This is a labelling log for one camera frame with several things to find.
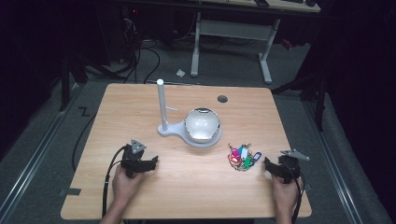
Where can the person's left hand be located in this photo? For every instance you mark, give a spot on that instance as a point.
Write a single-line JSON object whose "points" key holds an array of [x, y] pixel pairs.
{"points": [[124, 186]]}

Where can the person's right hand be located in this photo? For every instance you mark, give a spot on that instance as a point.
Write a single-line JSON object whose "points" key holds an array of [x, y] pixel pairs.
{"points": [[285, 194]]}

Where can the grey tape strip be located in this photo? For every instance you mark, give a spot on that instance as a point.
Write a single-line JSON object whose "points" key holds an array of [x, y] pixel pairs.
{"points": [[70, 192]]}

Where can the white paper scrap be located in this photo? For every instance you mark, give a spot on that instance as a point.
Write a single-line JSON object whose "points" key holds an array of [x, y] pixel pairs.
{"points": [[180, 73]]}

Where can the white stand with pole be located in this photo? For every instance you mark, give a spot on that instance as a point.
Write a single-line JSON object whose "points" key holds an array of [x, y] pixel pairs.
{"points": [[168, 129]]}

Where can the black device on desk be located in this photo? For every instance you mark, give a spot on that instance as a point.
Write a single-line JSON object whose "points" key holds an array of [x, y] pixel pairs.
{"points": [[261, 2]]}

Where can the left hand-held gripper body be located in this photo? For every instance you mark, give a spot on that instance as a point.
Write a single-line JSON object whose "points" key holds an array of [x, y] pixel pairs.
{"points": [[132, 161]]}

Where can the metal floor rail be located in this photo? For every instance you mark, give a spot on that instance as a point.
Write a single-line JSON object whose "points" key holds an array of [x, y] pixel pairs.
{"points": [[34, 158], [333, 161]]}

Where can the pink key tag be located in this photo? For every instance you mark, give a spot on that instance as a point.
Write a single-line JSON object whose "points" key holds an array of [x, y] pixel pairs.
{"points": [[235, 154]]}

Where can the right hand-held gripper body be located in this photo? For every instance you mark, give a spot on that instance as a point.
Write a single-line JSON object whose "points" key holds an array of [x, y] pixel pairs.
{"points": [[291, 166]]}

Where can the white key tag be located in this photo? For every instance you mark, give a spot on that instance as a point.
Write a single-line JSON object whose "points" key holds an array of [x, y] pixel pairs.
{"points": [[244, 152]]}

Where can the green key tag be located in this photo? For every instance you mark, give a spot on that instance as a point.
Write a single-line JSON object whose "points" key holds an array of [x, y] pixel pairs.
{"points": [[247, 162]]}

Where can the teal key tag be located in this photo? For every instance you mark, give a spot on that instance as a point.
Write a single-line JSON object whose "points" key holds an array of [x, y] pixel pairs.
{"points": [[240, 149]]}

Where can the blue key tag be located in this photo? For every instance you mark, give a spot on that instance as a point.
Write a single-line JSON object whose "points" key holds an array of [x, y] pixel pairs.
{"points": [[256, 156]]}

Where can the white-framed background desk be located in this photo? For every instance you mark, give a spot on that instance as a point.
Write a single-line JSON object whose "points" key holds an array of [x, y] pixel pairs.
{"points": [[233, 29]]}

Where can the white glossy bowl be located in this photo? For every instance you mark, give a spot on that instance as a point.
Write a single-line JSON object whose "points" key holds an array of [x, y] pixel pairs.
{"points": [[202, 125]]}

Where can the black metal stand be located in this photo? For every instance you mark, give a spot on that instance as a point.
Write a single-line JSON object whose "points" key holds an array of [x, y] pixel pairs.
{"points": [[67, 81], [319, 102]]}

